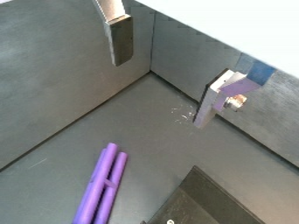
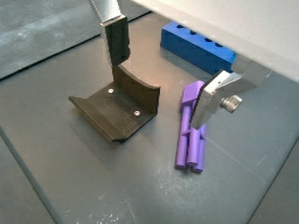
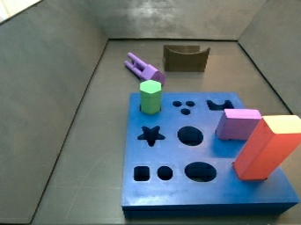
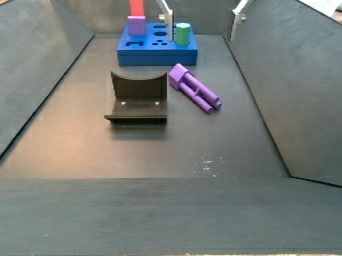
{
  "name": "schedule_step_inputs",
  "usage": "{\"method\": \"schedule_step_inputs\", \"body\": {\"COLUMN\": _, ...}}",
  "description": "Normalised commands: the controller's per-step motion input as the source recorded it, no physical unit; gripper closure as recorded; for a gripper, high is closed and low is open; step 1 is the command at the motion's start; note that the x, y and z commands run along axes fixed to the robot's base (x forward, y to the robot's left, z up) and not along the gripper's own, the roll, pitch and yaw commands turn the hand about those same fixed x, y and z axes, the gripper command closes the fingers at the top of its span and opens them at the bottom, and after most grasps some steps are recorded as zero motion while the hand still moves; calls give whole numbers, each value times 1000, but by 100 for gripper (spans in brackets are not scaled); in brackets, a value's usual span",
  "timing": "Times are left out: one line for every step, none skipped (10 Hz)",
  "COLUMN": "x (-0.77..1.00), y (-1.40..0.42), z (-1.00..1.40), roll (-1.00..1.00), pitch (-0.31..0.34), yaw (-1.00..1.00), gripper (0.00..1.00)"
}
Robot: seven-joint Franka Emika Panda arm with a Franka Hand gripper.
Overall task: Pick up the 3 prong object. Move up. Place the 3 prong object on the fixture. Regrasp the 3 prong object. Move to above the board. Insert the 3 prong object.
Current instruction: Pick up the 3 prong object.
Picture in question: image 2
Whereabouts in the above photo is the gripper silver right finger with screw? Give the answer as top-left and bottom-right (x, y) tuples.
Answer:
(191, 55), (273, 130)

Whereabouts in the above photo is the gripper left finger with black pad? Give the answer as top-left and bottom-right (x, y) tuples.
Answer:
(88, 0), (130, 67)

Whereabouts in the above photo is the purple three prong object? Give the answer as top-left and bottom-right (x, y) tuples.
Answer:
(175, 80), (206, 172)

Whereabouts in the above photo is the black curved fixture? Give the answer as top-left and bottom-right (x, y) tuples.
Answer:
(70, 66), (161, 142)

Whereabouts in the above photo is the blue shape sorter block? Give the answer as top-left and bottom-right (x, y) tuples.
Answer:
(161, 22), (237, 75)

